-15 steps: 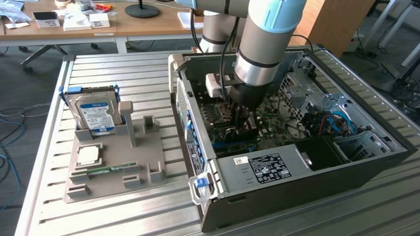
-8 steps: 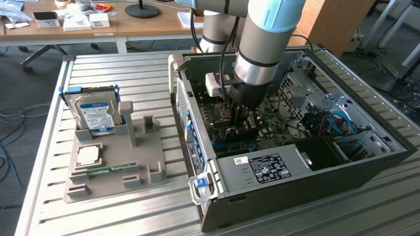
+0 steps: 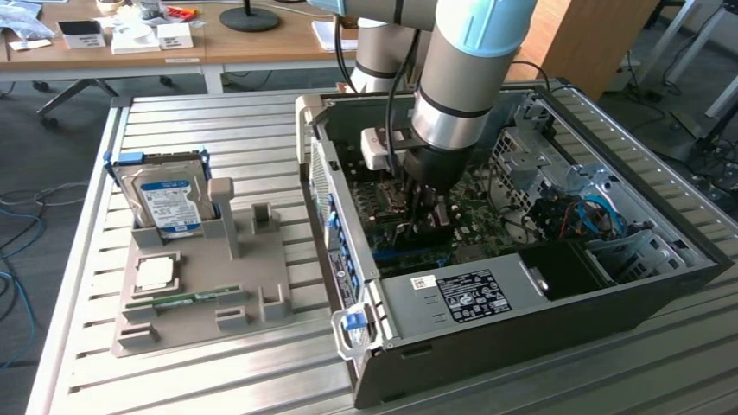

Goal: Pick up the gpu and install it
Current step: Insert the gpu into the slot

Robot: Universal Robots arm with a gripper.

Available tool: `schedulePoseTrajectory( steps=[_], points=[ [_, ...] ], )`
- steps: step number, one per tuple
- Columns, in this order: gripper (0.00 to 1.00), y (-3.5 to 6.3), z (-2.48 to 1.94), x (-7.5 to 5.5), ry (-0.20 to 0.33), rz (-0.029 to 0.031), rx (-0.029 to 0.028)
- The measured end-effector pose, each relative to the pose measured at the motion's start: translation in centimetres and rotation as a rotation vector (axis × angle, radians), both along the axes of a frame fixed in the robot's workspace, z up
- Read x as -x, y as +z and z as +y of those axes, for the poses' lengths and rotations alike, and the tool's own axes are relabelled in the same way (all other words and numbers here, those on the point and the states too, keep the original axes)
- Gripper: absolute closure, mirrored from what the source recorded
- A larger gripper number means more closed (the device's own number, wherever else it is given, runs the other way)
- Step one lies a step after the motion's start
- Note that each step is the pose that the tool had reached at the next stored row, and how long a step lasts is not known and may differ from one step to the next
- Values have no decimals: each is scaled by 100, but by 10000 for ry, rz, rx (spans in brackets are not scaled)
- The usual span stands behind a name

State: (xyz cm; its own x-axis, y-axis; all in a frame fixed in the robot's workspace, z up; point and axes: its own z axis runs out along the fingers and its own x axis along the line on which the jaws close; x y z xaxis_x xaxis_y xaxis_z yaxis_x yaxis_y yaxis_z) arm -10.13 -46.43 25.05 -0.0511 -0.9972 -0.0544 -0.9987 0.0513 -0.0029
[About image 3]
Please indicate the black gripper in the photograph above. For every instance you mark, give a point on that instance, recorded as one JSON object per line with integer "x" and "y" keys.
{"x": 435, "y": 168}

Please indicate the graphics card with black shroud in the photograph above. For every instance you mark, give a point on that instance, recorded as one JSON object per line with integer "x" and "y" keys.
{"x": 426, "y": 242}

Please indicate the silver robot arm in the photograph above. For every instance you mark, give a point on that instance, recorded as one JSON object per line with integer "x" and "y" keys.
{"x": 461, "y": 65}

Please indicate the CPU socket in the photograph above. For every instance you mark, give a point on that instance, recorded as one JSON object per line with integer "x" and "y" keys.
{"x": 393, "y": 194}

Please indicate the green motherboard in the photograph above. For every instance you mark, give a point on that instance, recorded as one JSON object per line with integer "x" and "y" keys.
{"x": 478, "y": 225}

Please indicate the silver drive cage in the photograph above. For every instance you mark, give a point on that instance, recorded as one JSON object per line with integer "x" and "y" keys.
{"x": 522, "y": 164}

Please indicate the blue expansion slot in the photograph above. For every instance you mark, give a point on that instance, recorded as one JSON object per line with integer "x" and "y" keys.
{"x": 383, "y": 253}

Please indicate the silver power supply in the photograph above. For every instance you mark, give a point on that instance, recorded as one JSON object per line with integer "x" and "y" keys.
{"x": 403, "y": 302}

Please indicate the stack of papers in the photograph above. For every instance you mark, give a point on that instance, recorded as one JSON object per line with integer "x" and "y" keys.
{"x": 326, "y": 39}

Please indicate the blue case latch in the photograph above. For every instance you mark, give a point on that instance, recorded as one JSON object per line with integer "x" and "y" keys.
{"x": 353, "y": 322}

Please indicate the silver disk bay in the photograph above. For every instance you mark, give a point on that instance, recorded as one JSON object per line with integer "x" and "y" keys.
{"x": 634, "y": 255}

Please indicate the black PC case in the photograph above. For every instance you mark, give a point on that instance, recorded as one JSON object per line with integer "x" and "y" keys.
{"x": 519, "y": 346}

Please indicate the black lamp base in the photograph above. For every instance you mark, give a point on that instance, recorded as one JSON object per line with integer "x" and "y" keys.
{"x": 251, "y": 19}

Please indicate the hard disk with blue label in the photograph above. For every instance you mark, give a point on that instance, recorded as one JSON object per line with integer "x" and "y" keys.
{"x": 167, "y": 203}

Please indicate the small white box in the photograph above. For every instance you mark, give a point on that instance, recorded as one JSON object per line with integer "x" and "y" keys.
{"x": 174, "y": 36}

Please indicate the silver CPU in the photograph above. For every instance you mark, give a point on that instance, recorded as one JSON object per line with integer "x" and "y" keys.
{"x": 155, "y": 276}

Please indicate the green RAM stick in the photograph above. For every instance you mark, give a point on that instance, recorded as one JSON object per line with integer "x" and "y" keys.
{"x": 172, "y": 300}

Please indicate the grey parts rack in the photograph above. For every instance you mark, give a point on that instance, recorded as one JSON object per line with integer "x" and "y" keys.
{"x": 202, "y": 328}

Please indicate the orange object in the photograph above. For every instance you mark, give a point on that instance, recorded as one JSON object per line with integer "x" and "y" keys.
{"x": 182, "y": 13}

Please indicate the white box with round holder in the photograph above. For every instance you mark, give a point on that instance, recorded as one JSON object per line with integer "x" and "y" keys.
{"x": 135, "y": 39}

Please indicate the black chair base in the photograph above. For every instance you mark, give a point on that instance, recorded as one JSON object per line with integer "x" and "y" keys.
{"x": 75, "y": 93}

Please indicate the white box with black top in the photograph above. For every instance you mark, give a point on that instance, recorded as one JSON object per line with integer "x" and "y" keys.
{"x": 80, "y": 34}

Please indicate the wooden desk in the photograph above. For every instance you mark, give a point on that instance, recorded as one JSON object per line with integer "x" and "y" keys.
{"x": 58, "y": 60}

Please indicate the white paper tag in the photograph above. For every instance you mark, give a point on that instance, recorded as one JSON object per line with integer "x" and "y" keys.
{"x": 28, "y": 44}

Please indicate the clear plastic bag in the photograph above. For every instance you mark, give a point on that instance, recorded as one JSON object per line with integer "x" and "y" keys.
{"x": 23, "y": 23}

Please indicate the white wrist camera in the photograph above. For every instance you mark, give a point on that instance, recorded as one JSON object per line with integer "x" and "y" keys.
{"x": 375, "y": 147}

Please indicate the white table frame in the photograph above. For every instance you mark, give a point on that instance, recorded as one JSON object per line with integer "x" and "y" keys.
{"x": 724, "y": 97}

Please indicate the blue disk carrier bracket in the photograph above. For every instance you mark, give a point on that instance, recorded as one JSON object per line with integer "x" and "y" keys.
{"x": 124, "y": 157}

